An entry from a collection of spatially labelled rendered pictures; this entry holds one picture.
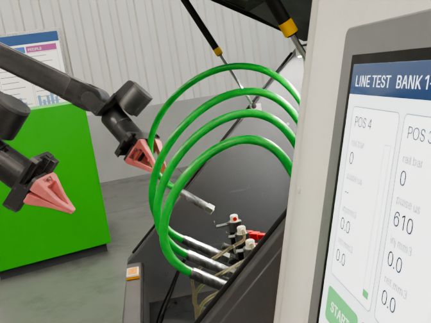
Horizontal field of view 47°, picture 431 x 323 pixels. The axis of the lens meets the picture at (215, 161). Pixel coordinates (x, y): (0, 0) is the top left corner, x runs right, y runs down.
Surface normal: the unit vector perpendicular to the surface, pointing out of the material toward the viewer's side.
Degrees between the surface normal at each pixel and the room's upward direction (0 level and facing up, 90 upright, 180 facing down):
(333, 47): 76
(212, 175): 90
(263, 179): 90
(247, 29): 90
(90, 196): 90
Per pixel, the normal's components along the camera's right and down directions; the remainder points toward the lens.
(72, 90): -0.11, 0.01
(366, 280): -0.99, -0.07
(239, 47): 0.26, 0.15
